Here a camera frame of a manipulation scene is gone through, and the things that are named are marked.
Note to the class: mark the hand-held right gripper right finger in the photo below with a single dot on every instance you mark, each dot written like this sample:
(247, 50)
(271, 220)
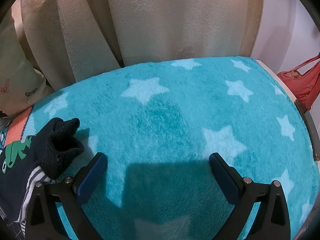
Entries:
(225, 177)

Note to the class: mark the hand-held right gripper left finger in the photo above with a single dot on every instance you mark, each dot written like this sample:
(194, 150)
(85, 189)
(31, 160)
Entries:
(91, 177)

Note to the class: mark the navy pants with green print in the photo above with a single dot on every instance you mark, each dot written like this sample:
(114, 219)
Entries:
(17, 180)

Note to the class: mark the turquoise star blanket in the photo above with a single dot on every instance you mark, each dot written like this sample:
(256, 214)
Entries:
(175, 110)

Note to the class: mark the red bag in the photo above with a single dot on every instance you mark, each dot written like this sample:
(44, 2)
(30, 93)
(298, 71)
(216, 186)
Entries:
(303, 82)

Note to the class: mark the beige butterfly print pillow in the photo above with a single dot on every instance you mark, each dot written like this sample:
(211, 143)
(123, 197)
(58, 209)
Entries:
(15, 80)

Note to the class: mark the beige curtain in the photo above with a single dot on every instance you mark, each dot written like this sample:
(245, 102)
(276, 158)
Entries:
(155, 22)

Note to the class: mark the white bed frame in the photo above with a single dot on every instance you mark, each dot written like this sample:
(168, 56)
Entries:
(287, 90)

